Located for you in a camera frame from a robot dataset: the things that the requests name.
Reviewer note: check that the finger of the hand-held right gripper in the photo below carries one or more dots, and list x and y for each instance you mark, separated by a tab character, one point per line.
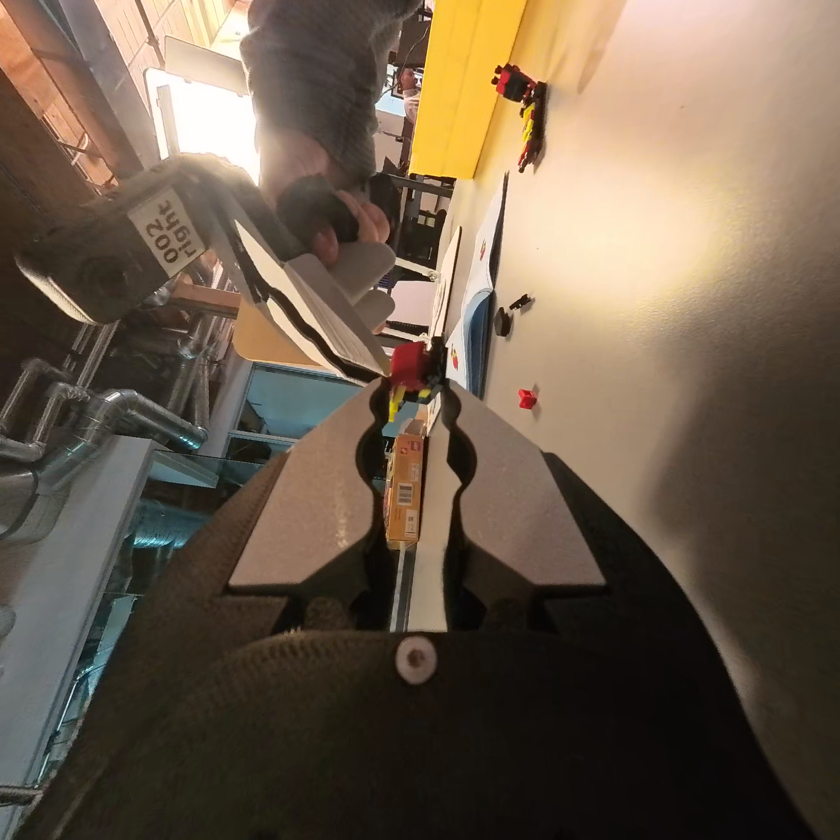
308	295
289	334

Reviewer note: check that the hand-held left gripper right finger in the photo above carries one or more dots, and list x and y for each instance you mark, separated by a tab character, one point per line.
531	525

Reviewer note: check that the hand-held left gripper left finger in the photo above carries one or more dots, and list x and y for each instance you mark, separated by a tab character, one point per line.
302	525

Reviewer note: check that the red yellow lego model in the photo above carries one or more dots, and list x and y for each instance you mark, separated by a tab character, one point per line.
410	364

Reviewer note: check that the small red lego piece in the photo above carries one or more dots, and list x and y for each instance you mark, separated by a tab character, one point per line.
527	397

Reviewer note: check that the yellow plastic bin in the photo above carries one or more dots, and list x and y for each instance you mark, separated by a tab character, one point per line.
459	79

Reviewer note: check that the person's right forearm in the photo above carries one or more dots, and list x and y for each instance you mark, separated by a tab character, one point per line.
315	65

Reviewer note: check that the orange cardboard lego box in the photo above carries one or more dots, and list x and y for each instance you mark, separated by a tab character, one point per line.
407	485

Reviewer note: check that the angular black lego piece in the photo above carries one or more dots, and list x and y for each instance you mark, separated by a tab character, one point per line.
502	321

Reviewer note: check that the flat black lego piece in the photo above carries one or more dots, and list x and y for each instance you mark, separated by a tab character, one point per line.
520	302

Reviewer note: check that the person's right hand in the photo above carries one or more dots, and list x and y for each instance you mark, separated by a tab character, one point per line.
295	164

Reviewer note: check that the wooden book stand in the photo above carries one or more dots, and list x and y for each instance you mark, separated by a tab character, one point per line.
259	341

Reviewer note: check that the open instruction booklet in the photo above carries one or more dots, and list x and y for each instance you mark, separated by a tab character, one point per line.
482	262

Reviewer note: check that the bent silver duct pipes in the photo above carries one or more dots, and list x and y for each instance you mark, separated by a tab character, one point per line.
131	407

